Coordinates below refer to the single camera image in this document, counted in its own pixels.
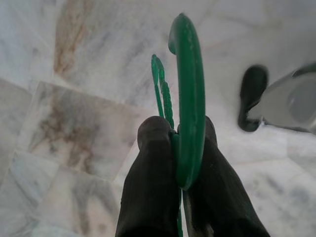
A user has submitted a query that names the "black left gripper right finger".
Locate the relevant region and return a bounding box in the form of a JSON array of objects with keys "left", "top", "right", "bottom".
[{"left": 184, "top": 117, "right": 271, "bottom": 237}]

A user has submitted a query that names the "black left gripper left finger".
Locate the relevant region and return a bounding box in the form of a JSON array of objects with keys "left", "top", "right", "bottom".
[{"left": 116, "top": 116, "right": 182, "bottom": 237}]

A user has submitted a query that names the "green plastic hanger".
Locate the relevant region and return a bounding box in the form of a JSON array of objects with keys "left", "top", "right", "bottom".
[{"left": 151, "top": 13, "right": 207, "bottom": 237}]

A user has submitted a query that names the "silver robot leg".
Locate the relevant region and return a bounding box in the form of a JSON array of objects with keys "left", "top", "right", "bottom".
[{"left": 246, "top": 63, "right": 316, "bottom": 135}]

